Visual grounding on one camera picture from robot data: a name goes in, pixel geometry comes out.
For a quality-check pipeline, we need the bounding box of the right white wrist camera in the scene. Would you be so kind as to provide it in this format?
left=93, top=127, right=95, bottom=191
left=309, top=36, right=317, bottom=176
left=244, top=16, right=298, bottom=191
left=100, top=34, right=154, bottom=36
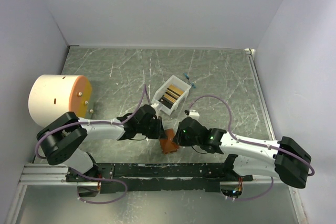
left=184, top=109, right=200, bottom=120

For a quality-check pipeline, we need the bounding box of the white corner bracket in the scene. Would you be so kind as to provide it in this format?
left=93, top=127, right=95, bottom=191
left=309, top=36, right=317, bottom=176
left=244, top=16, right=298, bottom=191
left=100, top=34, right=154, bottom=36
left=244, top=48, right=256, bottom=56

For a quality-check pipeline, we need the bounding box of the brown leather card holder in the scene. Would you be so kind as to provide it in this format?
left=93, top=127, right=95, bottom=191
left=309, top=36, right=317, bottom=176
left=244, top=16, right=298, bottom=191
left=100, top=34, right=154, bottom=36
left=159, top=129, right=180, bottom=154

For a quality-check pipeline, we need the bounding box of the white card tray box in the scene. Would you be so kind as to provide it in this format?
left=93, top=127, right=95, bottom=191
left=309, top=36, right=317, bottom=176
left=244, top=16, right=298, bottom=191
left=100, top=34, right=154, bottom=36
left=151, top=75, right=192, bottom=115

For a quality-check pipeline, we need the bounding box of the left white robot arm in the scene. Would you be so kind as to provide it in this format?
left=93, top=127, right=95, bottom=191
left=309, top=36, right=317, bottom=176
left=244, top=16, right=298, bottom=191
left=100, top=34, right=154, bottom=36
left=35, top=104, right=166, bottom=182

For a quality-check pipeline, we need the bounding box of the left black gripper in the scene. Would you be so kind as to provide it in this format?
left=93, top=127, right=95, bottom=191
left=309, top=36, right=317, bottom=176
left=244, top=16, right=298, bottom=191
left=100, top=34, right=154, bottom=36
left=138, top=115, right=168, bottom=139

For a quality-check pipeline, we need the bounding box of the blue pen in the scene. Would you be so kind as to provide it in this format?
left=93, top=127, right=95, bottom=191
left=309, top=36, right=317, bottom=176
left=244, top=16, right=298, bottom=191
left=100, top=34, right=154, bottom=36
left=183, top=73, right=196, bottom=88

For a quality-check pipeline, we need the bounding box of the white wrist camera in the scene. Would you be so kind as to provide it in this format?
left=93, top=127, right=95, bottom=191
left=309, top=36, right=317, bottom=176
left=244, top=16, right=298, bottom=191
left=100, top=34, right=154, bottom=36
left=184, top=109, right=200, bottom=120
left=151, top=103, right=163, bottom=114

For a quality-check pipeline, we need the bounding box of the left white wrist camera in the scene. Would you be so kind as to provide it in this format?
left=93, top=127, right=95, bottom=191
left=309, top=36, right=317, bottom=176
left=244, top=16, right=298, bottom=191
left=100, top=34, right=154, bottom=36
left=151, top=103, right=163, bottom=114

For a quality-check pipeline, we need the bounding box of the aluminium frame rail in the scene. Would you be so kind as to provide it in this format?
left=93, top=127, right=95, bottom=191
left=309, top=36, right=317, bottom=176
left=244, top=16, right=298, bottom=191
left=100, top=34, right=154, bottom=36
left=18, top=163, right=77, bottom=186

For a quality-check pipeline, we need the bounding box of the white cylinder with orange lid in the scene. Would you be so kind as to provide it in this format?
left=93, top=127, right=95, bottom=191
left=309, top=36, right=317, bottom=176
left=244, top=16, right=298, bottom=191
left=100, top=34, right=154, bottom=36
left=28, top=74, right=93, bottom=128

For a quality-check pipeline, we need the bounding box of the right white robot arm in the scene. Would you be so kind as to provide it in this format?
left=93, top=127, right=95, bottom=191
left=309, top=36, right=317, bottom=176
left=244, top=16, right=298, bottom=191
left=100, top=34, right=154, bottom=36
left=173, top=117, right=311, bottom=189

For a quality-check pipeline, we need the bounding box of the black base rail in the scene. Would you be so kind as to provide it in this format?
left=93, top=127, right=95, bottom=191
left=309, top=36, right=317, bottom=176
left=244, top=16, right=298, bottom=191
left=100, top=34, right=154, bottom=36
left=65, top=162, right=253, bottom=195

